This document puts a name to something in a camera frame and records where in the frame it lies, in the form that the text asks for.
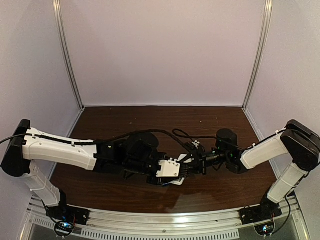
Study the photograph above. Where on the left aluminium corner post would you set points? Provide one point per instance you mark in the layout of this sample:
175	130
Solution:
65	52

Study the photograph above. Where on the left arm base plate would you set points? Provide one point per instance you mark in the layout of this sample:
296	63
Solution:
75	215

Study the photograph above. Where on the right aluminium corner post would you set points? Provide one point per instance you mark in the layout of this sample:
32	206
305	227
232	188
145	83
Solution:
263	37

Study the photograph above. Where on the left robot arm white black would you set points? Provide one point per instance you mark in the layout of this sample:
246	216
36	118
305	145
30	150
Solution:
136	154

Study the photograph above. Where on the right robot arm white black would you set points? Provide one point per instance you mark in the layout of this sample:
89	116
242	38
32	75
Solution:
295	139

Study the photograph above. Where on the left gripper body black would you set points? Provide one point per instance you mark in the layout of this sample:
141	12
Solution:
152	180

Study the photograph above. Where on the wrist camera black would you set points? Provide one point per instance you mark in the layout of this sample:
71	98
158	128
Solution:
168	169
193	145

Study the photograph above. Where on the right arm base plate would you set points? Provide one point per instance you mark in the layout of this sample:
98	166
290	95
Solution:
255	213

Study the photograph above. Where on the right controller board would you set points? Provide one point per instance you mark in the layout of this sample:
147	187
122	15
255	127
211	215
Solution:
265	229

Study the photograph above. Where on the white remote control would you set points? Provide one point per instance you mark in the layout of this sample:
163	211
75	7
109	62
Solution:
180	181

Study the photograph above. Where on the controller board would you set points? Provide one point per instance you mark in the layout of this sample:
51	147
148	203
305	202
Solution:
63	228
265	229

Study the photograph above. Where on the aluminium front rail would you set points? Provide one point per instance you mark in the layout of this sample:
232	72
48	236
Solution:
209	225

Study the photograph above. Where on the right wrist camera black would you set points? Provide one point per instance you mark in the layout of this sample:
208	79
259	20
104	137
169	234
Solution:
193	145

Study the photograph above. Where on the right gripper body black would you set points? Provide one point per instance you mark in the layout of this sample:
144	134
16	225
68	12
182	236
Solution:
202	165

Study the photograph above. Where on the aluminium corner post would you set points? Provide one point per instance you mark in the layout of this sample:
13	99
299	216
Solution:
263	37
65	52

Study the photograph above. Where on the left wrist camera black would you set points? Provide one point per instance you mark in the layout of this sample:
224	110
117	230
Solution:
168	169

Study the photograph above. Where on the left controller board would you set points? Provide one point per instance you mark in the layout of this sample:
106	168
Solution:
63	228

